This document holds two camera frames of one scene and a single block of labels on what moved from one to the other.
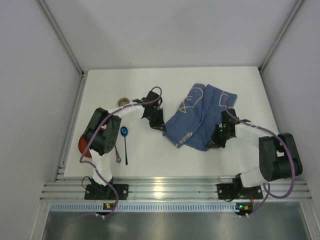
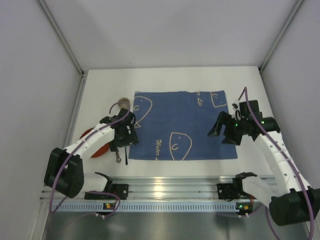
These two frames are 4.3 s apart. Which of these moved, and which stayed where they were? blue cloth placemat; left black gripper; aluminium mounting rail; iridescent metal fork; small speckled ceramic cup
Moved: left black gripper; blue cloth placemat
Stayed: small speckled ceramic cup; aluminium mounting rail; iridescent metal fork
